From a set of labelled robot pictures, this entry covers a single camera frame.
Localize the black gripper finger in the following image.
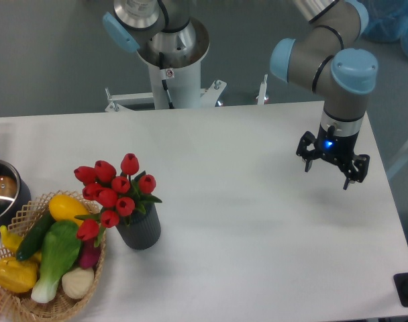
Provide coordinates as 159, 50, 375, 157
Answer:
342, 154, 370, 190
296, 131, 320, 172

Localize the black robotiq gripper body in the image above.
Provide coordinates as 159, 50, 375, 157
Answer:
314, 126, 358, 165

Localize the red tulip bouquet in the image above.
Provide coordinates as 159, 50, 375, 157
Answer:
74, 153, 162, 246

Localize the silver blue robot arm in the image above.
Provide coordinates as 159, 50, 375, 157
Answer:
270, 1, 378, 188

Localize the dark grey ribbed vase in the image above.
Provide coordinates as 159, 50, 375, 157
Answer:
116, 203, 161, 250

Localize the black device at table edge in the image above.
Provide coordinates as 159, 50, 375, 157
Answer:
393, 272, 408, 307

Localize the blue plastic bag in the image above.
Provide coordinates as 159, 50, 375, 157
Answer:
360, 0, 408, 57

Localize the purple radish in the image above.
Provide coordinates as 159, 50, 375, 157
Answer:
79, 240, 101, 269

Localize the yellow squash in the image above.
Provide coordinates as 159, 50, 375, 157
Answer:
48, 195, 89, 226

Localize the green bok choy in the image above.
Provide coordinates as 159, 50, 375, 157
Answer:
31, 220, 81, 304

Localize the white garlic bulb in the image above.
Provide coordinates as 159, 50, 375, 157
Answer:
62, 267, 94, 299

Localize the green cucumber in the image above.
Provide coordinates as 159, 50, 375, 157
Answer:
15, 211, 55, 261

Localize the yellow banana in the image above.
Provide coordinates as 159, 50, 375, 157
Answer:
0, 225, 42, 263

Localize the yellow bell pepper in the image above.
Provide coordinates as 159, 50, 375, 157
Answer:
0, 257, 38, 293

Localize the woven wicker basket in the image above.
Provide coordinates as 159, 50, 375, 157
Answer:
0, 191, 106, 321

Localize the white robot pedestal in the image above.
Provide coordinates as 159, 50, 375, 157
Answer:
102, 1, 226, 109

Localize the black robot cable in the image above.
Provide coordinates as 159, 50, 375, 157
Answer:
158, 52, 175, 110

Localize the blue handled saucepan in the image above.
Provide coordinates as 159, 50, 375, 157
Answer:
0, 159, 31, 227

